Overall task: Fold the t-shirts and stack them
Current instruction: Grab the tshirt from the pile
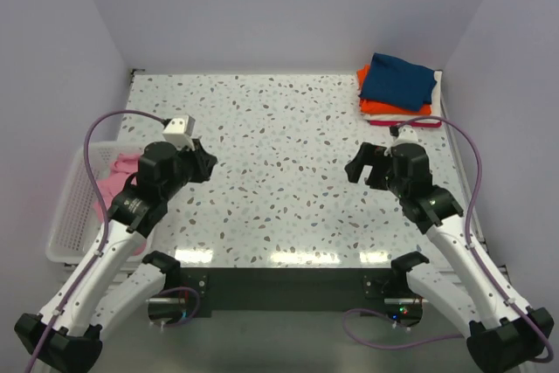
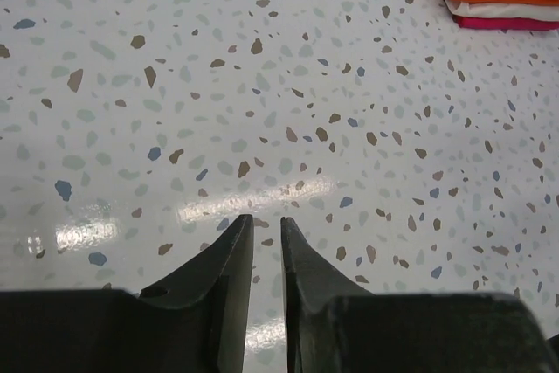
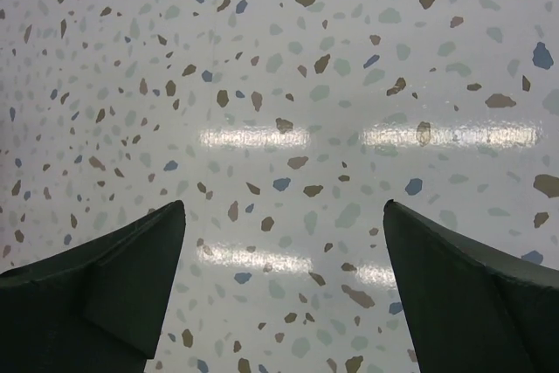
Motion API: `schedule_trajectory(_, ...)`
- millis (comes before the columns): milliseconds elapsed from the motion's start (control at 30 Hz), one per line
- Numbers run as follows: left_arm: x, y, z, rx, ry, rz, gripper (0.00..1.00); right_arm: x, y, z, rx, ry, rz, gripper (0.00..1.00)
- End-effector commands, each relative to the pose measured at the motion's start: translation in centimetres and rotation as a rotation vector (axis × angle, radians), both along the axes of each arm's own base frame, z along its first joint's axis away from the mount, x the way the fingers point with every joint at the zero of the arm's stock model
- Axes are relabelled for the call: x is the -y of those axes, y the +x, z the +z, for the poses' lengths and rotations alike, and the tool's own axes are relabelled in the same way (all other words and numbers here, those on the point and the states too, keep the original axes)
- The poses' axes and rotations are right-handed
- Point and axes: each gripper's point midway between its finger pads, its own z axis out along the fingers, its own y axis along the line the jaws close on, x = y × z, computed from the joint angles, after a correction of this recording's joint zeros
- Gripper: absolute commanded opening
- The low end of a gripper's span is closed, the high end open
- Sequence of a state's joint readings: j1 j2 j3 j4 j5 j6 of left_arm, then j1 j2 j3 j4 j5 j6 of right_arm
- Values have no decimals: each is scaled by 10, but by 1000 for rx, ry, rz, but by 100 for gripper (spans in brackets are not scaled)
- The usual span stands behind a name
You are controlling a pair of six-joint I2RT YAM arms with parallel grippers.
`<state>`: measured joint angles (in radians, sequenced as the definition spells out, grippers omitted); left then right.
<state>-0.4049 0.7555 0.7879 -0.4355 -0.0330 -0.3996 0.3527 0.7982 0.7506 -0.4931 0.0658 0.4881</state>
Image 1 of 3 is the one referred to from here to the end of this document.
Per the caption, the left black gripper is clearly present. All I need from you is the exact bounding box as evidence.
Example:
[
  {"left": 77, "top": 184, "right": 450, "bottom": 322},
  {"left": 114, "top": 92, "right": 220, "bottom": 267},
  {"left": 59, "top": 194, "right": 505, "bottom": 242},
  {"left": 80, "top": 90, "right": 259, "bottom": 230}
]
[{"left": 162, "top": 138, "right": 217, "bottom": 199}]

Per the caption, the pink t shirt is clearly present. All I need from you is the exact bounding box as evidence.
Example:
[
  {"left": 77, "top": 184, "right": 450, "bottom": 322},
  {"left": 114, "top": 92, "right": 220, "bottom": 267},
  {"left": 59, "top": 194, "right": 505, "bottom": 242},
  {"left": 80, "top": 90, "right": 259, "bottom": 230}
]
[{"left": 96, "top": 154, "right": 141, "bottom": 211}]

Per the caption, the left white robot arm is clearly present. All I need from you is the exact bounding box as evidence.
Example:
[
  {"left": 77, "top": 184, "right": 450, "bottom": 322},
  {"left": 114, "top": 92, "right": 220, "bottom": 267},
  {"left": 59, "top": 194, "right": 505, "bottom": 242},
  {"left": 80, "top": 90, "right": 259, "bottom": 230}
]
[{"left": 14, "top": 139, "right": 217, "bottom": 372}]

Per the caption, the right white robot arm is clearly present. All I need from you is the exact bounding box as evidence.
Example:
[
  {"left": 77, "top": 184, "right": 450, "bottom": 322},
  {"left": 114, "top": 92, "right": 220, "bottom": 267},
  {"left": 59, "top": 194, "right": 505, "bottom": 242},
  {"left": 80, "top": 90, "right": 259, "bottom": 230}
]
[{"left": 345, "top": 142, "right": 554, "bottom": 372}]

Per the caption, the folded red t shirt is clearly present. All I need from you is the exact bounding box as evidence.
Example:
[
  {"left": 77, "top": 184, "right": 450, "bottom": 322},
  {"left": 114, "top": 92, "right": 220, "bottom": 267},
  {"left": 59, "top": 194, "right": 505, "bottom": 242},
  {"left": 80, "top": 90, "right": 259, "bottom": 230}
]
[{"left": 369, "top": 118, "right": 442, "bottom": 129}]

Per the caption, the folded orange t shirt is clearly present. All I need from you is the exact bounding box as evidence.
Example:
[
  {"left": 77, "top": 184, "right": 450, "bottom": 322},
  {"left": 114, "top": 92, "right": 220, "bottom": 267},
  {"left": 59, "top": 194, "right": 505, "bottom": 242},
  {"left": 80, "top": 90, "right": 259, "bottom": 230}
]
[{"left": 356, "top": 65, "right": 431, "bottom": 116}]

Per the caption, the folded white t shirt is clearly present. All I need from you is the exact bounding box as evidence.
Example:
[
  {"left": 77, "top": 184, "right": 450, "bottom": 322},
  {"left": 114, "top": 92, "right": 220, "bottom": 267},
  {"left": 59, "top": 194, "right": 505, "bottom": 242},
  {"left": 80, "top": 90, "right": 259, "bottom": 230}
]
[{"left": 361, "top": 70, "right": 443, "bottom": 128}]

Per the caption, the folded blue t shirt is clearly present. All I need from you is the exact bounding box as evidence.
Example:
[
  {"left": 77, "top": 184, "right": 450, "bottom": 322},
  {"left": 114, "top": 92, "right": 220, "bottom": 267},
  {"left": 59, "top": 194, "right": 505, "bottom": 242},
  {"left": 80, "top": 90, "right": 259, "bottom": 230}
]
[{"left": 359, "top": 52, "right": 437, "bottom": 112}]

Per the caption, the white plastic laundry basket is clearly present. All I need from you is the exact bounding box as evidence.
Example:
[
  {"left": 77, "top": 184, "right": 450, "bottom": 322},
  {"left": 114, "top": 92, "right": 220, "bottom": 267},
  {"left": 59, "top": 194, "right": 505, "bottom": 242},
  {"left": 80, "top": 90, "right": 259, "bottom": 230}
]
[{"left": 45, "top": 142, "right": 144, "bottom": 265}]

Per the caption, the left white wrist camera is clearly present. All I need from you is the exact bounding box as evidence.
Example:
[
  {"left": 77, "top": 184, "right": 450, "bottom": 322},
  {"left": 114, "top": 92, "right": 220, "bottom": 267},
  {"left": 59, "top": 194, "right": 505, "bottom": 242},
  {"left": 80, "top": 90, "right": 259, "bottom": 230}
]
[{"left": 162, "top": 115, "right": 196, "bottom": 150}]

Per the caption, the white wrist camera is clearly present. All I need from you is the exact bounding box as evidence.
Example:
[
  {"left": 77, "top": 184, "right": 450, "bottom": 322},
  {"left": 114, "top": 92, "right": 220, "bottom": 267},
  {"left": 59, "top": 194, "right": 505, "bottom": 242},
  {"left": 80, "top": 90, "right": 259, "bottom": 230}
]
[
  {"left": 162, "top": 115, "right": 196, "bottom": 150},
  {"left": 390, "top": 126, "right": 418, "bottom": 147}
]

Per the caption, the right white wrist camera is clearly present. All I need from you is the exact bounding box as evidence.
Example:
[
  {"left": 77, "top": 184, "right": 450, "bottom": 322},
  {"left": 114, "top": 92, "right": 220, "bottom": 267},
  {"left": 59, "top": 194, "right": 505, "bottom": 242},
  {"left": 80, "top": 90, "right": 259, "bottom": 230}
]
[{"left": 390, "top": 126, "right": 418, "bottom": 147}]

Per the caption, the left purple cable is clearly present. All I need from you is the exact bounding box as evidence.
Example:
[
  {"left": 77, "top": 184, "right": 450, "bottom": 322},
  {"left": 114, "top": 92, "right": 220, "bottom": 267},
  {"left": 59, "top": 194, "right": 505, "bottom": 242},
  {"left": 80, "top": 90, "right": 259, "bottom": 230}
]
[{"left": 25, "top": 109, "right": 169, "bottom": 372}]

